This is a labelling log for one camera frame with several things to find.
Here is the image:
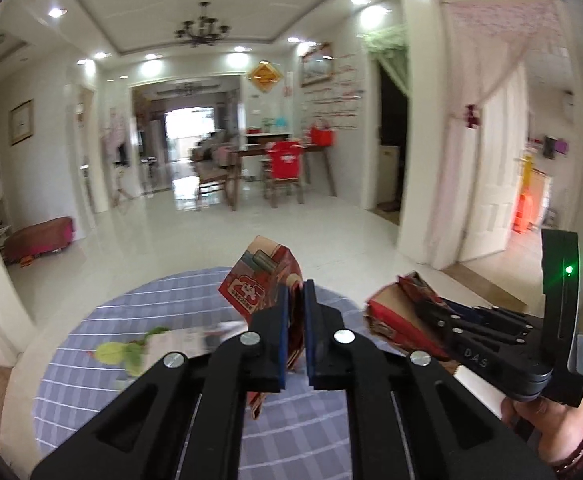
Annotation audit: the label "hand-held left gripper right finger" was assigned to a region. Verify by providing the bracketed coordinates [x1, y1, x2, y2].
[304, 279, 558, 480]

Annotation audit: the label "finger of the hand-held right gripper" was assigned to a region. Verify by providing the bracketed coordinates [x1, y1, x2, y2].
[440, 299, 543, 342]
[413, 298, 503, 350]

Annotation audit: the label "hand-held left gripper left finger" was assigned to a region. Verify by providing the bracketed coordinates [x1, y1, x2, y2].
[30, 284, 292, 480]

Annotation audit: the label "torn red printed carton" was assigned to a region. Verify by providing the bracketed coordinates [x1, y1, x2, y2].
[220, 236, 305, 419]

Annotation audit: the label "person's right hand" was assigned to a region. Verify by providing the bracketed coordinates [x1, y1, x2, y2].
[500, 399, 583, 466]

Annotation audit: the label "white printed paper wrapper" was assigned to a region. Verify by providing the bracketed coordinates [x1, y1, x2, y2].
[144, 321, 246, 377]

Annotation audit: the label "orange plastic object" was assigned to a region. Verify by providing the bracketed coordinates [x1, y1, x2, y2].
[513, 194, 533, 234]

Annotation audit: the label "chair with metal legs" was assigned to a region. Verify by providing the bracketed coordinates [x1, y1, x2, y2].
[263, 155, 305, 209]

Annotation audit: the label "white panel door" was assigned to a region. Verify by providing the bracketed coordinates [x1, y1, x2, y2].
[458, 64, 531, 264]

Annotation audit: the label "white low cabinet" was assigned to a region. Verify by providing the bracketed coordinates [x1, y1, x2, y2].
[378, 144, 402, 207]

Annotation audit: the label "green leaf scraps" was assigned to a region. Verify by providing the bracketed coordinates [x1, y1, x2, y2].
[93, 326, 172, 379]

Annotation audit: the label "blue checked tablecloth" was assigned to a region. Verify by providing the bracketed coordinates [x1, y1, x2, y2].
[32, 266, 522, 480]

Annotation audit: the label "wooden dining chair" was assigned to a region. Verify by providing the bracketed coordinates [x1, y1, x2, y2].
[194, 152, 240, 207]

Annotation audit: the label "wooden dining table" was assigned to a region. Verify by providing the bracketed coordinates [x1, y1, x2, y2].
[226, 144, 338, 212]

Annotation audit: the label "grey sofa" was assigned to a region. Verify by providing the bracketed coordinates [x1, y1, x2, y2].
[190, 130, 228, 162]

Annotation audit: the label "brown pink bench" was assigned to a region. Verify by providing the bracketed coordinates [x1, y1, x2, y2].
[4, 217, 76, 264]

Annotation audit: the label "pink lace curtain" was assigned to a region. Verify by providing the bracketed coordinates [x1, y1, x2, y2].
[443, 1, 573, 133]

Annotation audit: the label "green lace curtain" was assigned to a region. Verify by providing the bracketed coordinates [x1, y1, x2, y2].
[363, 26, 411, 97]

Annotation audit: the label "black chandelier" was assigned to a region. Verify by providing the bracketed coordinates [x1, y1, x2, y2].
[174, 2, 233, 49]

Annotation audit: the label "recessed ceiling spotlights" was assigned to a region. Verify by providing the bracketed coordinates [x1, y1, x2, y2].
[46, 0, 373, 69]

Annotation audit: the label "dark red bead bracelet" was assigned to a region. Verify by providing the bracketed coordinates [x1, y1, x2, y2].
[553, 427, 583, 476]

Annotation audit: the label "gold diamond wall decoration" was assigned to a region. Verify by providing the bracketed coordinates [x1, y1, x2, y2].
[248, 61, 285, 94]

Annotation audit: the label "large framed wall picture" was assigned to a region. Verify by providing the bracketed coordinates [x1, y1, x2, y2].
[298, 42, 334, 88]

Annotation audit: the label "small framed wall picture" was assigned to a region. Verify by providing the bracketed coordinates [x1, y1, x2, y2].
[8, 99, 35, 147]

